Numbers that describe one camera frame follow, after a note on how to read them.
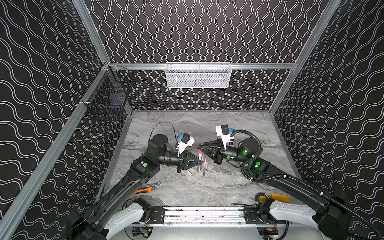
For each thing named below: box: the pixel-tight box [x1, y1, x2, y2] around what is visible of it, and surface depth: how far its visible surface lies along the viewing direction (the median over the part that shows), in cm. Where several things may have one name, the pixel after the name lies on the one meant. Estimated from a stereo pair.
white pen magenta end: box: [204, 157, 208, 176], surface depth 90 cm
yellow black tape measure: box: [255, 192, 270, 205], surface depth 80 cm
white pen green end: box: [202, 154, 206, 178], surface depth 90 cm
